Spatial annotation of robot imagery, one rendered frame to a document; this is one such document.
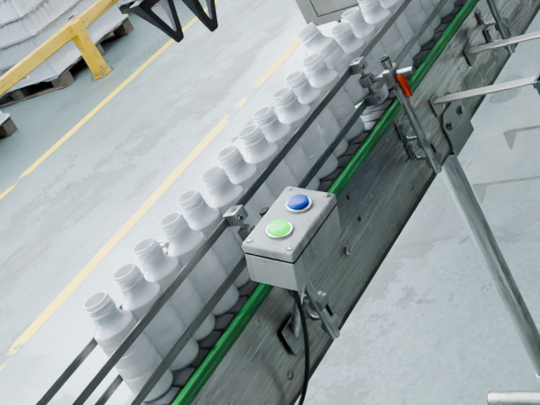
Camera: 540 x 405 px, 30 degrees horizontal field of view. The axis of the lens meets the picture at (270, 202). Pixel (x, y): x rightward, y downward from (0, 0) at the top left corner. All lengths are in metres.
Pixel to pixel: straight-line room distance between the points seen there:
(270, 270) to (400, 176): 0.55
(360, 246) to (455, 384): 1.14
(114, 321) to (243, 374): 0.23
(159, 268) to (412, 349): 1.67
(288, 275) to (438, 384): 1.51
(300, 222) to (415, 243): 2.12
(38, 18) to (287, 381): 6.91
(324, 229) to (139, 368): 0.32
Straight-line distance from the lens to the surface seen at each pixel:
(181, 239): 1.46
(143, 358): 1.39
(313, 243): 1.39
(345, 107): 1.80
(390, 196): 1.83
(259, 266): 1.39
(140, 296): 1.39
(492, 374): 2.79
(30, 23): 8.24
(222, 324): 1.49
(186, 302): 1.45
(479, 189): 2.09
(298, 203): 1.41
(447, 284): 3.20
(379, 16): 1.96
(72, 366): 1.38
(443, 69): 2.07
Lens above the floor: 1.69
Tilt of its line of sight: 23 degrees down
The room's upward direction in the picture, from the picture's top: 30 degrees counter-clockwise
